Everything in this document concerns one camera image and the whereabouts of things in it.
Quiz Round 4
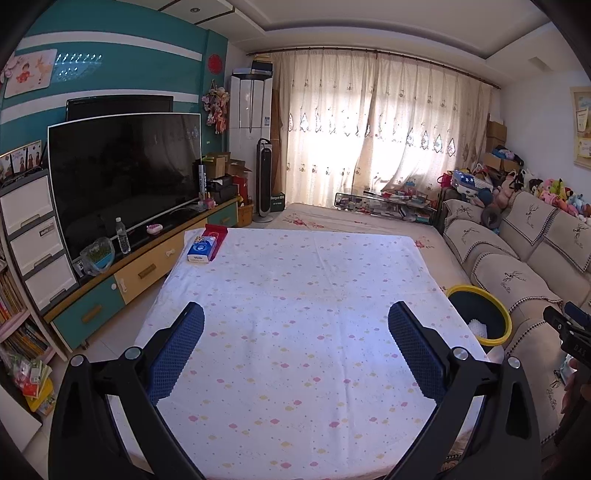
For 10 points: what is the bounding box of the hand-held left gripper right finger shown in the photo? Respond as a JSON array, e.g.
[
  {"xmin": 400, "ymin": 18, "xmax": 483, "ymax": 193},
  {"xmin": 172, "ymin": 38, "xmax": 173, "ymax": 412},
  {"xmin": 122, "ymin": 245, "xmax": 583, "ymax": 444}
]
[{"xmin": 383, "ymin": 302, "xmax": 543, "ymax": 480}]

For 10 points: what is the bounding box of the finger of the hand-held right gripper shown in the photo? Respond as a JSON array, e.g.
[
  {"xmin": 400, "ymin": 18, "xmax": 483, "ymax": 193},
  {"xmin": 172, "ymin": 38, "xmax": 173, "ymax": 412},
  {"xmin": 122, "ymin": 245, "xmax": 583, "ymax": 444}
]
[
  {"xmin": 563, "ymin": 301, "xmax": 591, "ymax": 330},
  {"xmin": 542, "ymin": 305, "xmax": 574, "ymax": 344}
]

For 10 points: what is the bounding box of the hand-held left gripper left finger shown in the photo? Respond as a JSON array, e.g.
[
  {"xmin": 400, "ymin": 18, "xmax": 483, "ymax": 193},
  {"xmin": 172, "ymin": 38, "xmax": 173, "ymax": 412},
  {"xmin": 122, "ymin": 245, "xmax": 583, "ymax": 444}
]
[{"xmin": 48, "ymin": 302, "xmax": 206, "ymax": 480}]

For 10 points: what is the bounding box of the black yellow rimmed trash bin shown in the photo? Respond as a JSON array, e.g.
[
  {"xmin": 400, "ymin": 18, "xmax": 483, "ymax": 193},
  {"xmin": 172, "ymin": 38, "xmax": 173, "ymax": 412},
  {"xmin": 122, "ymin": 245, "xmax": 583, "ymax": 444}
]
[{"xmin": 445, "ymin": 285, "xmax": 512, "ymax": 347}]

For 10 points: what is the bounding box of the person's right hand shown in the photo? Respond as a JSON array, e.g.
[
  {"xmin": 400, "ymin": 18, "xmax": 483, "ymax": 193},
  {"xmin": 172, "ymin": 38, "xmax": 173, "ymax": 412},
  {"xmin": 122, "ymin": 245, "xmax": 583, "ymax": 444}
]
[{"xmin": 558, "ymin": 357, "xmax": 591, "ymax": 444}]

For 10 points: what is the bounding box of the beige sofa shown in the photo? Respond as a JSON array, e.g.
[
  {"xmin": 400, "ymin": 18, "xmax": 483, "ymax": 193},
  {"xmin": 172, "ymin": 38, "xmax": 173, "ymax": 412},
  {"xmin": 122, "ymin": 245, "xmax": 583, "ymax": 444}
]
[{"xmin": 436, "ymin": 189, "xmax": 591, "ymax": 457}]

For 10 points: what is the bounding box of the teal and yellow television stand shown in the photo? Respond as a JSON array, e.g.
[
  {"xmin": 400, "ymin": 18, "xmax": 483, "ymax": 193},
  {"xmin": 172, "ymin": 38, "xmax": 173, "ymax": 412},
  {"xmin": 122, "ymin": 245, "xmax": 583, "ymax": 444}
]
[{"xmin": 44, "ymin": 198, "xmax": 241, "ymax": 354}]

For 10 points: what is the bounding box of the blue tissue pack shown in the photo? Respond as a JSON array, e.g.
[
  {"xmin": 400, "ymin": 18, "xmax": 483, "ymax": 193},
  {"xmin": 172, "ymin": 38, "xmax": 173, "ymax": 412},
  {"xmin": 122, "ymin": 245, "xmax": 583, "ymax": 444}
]
[{"xmin": 187, "ymin": 235, "xmax": 220, "ymax": 264}]

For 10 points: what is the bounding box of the patterned rug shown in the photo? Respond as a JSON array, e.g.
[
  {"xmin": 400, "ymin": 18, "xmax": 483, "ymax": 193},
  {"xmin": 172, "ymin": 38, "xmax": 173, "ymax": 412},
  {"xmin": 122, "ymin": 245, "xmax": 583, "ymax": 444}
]
[{"xmin": 438, "ymin": 427, "xmax": 478, "ymax": 478}]

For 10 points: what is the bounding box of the dotted white tablecloth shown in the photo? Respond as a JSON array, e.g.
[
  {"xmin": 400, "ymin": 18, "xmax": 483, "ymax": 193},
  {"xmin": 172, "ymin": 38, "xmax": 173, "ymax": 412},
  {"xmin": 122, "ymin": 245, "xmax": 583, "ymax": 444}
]
[{"xmin": 113, "ymin": 228, "xmax": 490, "ymax": 480}]

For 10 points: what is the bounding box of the pile of plush toys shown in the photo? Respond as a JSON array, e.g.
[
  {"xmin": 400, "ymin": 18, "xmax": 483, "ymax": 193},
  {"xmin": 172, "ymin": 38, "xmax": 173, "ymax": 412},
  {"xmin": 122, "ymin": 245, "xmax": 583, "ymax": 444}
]
[{"xmin": 526, "ymin": 175, "xmax": 591, "ymax": 217}]

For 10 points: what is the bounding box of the clear plastic bag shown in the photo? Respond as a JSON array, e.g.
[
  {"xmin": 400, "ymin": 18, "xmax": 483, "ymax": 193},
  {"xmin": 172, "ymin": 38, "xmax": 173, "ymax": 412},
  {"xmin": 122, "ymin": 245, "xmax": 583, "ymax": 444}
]
[{"xmin": 79, "ymin": 237, "xmax": 115, "ymax": 277}]

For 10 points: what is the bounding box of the clear water bottle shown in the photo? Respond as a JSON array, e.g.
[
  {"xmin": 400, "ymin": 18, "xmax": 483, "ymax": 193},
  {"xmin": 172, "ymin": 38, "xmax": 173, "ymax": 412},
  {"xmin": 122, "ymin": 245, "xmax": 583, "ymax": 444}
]
[{"xmin": 115, "ymin": 217, "xmax": 131, "ymax": 254}]

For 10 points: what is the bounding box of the grey neck pillow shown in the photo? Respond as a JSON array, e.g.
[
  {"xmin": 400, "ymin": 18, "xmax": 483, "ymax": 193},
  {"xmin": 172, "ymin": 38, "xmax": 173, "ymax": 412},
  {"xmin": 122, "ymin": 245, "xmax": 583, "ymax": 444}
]
[{"xmin": 480, "ymin": 203, "xmax": 504, "ymax": 229}]

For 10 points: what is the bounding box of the red packet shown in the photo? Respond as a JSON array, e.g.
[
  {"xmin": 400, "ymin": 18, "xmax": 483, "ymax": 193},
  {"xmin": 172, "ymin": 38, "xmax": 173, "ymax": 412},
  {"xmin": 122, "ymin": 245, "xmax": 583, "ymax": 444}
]
[{"xmin": 203, "ymin": 224, "xmax": 229, "ymax": 261}]

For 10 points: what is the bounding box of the clutter of books and toys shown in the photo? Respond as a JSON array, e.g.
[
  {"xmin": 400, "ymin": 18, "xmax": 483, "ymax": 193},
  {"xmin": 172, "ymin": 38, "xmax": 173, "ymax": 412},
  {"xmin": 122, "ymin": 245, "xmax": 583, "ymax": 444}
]
[{"xmin": 365, "ymin": 182, "xmax": 439, "ymax": 222}]

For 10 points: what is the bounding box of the bookshelf with books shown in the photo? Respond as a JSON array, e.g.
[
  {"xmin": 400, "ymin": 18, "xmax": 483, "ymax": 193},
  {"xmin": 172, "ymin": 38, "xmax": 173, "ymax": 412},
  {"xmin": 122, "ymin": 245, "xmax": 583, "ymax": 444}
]
[{"xmin": 0, "ymin": 268, "xmax": 56, "ymax": 416}]

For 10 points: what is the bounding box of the glass coffee table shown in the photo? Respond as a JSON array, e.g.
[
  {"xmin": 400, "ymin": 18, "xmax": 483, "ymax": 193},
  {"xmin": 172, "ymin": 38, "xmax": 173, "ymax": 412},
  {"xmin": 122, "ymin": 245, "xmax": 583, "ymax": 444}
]
[{"xmin": 333, "ymin": 189, "xmax": 439, "ymax": 224}]

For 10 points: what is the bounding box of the blue star print bag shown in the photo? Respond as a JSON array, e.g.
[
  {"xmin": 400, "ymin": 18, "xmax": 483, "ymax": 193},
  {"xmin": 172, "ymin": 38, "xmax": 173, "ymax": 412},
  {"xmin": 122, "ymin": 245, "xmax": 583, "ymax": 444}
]
[{"xmin": 452, "ymin": 170, "xmax": 492, "ymax": 199}]

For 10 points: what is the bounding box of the black box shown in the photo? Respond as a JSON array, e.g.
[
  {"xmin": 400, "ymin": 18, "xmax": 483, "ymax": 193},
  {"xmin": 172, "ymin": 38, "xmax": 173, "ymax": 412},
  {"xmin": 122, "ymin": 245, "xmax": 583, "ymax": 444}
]
[{"xmin": 209, "ymin": 175, "xmax": 238, "ymax": 204}]

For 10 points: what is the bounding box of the red bag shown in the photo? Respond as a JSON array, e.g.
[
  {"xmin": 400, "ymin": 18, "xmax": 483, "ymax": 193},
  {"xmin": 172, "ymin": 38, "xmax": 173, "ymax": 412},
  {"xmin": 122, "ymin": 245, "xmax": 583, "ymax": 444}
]
[{"xmin": 233, "ymin": 175, "xmax": 252, "ymax": 206}]

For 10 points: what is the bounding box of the white board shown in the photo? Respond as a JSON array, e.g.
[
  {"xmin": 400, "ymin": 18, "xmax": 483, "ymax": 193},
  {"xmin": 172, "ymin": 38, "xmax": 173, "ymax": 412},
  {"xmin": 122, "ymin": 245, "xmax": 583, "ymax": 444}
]
[{"xmin": 0, "ymin": 385, "xmax": 42, "ymax": 444}]

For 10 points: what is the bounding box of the white plastic drawer cabinet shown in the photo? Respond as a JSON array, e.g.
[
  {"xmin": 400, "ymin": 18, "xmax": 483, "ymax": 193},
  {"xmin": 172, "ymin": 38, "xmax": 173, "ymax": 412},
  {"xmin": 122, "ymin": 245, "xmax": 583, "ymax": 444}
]
[{"xmin": 0, "ymin": 168, "xmax": 79, "ymax": 315}]

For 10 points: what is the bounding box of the large curved television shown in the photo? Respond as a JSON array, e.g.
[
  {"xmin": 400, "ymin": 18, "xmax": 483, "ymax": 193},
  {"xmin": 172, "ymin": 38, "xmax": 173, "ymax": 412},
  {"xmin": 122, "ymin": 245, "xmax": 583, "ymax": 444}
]
[{"xmin": 47, "ymin": 112, "xmax": 202, "ymax": 261}]

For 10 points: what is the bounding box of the black tower fan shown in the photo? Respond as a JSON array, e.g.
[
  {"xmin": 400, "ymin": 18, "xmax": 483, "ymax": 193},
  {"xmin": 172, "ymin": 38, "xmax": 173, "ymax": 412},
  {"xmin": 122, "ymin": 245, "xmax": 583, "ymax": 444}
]
[{"xmin": 255, "ymin": 137, "xmax": 273, "ymax": 224}]

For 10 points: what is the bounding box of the stack of cardboard boxes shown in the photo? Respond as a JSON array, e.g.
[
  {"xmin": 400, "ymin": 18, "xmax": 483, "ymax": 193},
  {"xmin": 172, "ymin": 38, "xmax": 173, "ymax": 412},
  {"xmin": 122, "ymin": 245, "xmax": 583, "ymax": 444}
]
[{"xmin": 485, "ymin": 121, "xmax": 509, "ymax": 171}]

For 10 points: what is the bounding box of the rolled bamboo mat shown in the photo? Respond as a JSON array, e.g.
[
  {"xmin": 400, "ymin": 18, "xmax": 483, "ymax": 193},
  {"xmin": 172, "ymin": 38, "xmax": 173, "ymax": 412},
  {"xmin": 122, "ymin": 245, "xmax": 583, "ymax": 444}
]
[{"xmin": 270, "ymin": 90, "xmax": 287, "ymax": 195}]

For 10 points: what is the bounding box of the white embroidered curtain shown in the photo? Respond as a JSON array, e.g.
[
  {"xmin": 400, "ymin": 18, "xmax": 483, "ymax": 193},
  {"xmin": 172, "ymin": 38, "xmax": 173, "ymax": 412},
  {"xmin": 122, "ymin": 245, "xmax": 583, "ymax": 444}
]
[{"xmin": 272, "ymin": 51, "xmax": 492, "ymax": 213}]

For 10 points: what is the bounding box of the hanging flower decoration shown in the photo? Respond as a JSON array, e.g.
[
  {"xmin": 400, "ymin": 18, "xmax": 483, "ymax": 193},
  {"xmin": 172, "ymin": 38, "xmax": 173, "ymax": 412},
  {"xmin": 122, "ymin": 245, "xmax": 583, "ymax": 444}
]
[{"xmin": 202, "ymin": 79, "xmax": 230, "ymax": 136}]

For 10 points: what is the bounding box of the white standing air conditioner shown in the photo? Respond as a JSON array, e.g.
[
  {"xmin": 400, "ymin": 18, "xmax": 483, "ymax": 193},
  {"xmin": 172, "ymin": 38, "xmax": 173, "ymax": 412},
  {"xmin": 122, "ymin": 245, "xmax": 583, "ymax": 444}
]
[{"xmin": 229, "ymin": 73, "xmax": 274, "ymax": 217}]

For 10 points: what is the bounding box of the small black television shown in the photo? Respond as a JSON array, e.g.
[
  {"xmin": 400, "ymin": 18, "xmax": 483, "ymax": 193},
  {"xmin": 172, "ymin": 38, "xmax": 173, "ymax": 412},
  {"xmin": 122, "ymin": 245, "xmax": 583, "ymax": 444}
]
[{"xmin": 66, "ymin": 95, "xmax": 175, "ymax": 121}]

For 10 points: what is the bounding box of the framed wall picture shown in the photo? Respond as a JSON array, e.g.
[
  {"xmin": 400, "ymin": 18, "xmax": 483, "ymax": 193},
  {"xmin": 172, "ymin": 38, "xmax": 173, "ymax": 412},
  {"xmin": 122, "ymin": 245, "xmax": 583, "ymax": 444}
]
[{"xmin": 570, "ymin": 87, "xmax": 591, "ymax": 167}]

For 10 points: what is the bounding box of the standing photo frame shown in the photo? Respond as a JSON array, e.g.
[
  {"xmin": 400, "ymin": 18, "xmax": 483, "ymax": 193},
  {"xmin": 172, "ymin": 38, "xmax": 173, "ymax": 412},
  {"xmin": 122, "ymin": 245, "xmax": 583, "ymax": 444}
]
[{"xmin": 0, "ymin": 141, "xmax": 43, "ymax": 181}]

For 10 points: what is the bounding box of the cartoon wall poster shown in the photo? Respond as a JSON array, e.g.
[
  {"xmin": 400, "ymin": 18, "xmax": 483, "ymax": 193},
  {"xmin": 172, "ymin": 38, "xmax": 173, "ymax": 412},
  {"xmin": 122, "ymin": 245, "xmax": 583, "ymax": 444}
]
[{"xmin": 4, "ymin": 48, "xmax": 58, "ymax": 99}]

